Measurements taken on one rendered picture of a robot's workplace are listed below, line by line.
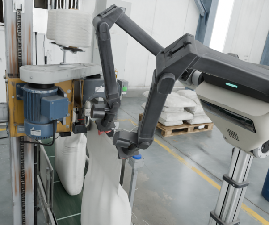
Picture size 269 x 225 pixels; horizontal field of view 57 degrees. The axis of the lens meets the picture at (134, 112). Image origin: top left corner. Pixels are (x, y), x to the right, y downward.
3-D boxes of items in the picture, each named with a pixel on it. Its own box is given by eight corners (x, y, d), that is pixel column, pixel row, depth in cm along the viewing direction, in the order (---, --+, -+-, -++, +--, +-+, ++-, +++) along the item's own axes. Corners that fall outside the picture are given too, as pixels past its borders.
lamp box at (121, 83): (127, 95, 155) (128, 81, 152) (120, 95, 153) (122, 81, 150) (121, 92, 161) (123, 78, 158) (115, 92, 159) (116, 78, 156)
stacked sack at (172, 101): (197, 108, 430) (199, 100, 426) (167, 110, 397) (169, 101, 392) (182, 101, 465) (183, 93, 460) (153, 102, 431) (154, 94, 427)
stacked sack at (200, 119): (216, 124, 474) (218, 116, 469) (190, 127, 440) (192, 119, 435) (200, 116, 508) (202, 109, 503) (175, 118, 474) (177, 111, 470)
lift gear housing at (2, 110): (9, 124, 130) (8, 105, 126) (-3, 125, 127) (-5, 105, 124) (7, 118, 138) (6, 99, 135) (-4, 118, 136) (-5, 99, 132)
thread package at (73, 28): (95, 51, 115) (98, 11, 109) (59, 48, 106) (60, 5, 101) (84, 46, 128) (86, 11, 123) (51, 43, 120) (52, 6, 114)
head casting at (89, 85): (117, 121, 158) (122, 76, 149) (80, 124, 146) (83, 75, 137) (100, 107, 182) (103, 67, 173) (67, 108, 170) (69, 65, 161)
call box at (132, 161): (143, 166, 164) (145, 159, 162) (133, 168, 160) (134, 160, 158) (137, 160, 171) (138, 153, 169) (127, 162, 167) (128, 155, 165)
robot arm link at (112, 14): (115, 0, 93) (108, -5, 101) (94, 29, 97) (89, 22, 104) (183, 61, 120) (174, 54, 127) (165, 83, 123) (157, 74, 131)
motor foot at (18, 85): (44, 104, 122) (44, 87, 120) (18, 105, 116) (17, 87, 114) (40, 98, 130) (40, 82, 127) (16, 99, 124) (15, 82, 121)
